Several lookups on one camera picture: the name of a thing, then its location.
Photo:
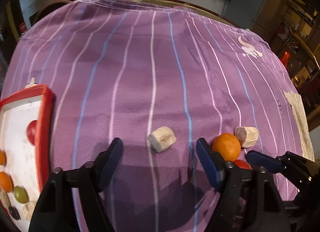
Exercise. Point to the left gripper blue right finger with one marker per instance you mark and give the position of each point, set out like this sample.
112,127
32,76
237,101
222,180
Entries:
212,163

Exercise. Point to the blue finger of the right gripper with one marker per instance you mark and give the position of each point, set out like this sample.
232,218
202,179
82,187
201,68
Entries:
273,165

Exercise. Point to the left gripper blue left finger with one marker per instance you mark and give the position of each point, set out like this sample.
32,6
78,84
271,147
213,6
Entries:
107,162

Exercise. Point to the red tomato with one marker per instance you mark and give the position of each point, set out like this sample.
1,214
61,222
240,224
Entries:
31,131
242,164

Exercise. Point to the smallest orange mandarin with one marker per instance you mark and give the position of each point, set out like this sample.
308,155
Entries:
3,159

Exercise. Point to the dark purple plum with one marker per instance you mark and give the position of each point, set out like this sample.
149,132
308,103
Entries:
14,213

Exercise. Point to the large orange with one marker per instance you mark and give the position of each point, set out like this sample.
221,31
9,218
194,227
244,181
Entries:
228,146

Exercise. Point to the large beige cork block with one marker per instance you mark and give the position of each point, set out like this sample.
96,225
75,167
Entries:
161,138

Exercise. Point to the red rimmed white tray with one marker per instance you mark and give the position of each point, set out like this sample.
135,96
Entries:
27,164

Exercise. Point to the green grape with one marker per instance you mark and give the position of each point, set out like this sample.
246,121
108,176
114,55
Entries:
21,195

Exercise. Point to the small orange mandarin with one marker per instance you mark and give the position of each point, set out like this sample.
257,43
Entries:
6,182

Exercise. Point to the small beige cork piece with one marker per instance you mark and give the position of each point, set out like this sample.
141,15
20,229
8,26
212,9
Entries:
4,199

